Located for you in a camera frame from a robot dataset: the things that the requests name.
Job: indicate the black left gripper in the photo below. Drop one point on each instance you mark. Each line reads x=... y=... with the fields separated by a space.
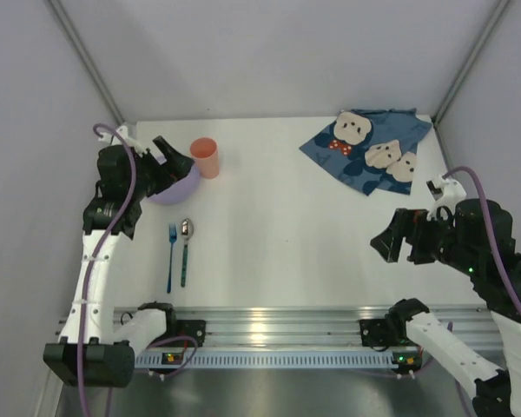
x=157 y=169

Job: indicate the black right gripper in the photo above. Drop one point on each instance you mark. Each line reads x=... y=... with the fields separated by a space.
x=409 y=236

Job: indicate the purple plastic plate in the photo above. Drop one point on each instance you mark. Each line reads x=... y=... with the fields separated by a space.
x=180 y=191

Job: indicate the blue cartoon mouse placemat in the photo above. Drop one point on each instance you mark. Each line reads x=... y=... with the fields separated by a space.
x=369 y=149

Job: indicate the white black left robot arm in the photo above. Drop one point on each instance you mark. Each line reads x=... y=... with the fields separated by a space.
x=89 y=350

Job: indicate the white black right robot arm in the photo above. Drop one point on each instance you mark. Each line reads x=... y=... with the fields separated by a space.
x=474 y=239

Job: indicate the salmon plastic cup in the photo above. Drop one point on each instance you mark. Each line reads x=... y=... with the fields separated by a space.
x=204 y=151

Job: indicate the blue metal fork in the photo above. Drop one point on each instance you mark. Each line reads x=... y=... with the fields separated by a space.
x=172 y=237

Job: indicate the green handled steel spoon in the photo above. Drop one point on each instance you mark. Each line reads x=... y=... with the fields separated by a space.
x=187 y=231

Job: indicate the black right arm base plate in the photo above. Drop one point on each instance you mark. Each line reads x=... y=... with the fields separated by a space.
x=382 y=334

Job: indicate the aluminium mounting rail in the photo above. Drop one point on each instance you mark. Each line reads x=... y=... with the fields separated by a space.
x=325 y=327

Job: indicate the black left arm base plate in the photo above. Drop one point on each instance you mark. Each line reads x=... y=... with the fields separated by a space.
x=197 y=329

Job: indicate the left aluminium frame post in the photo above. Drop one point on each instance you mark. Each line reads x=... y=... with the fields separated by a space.
x=76 y=43

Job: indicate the aluminium frame post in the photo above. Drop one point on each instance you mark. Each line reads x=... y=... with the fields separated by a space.
x=485 y=33
x=76 y=43

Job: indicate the perforated grey cable duct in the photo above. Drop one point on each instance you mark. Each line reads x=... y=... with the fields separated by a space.
x=325 y=359

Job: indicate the right aluminium frame post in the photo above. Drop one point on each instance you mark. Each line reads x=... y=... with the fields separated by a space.
x=485 y=33

